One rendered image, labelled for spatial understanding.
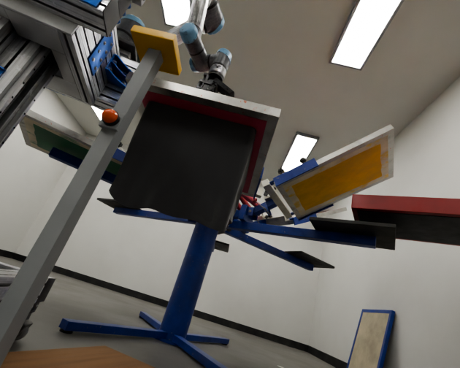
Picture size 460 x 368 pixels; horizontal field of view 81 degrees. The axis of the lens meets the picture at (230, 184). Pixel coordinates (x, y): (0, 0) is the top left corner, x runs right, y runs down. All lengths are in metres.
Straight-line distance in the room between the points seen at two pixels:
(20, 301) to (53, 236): 0.13
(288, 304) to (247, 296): 0.78
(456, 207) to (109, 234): 5.51
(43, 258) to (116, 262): 5.23
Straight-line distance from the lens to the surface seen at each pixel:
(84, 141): 1.88
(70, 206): 0.69
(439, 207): 1.73
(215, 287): 5.51
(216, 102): 1.02
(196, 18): 1.41
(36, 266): 0.69
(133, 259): 5.80
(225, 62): 1.33
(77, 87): 1.25
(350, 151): 1.87
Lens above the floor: 0.32
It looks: 24 degrees up
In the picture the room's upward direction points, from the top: 17 degrees clockwise
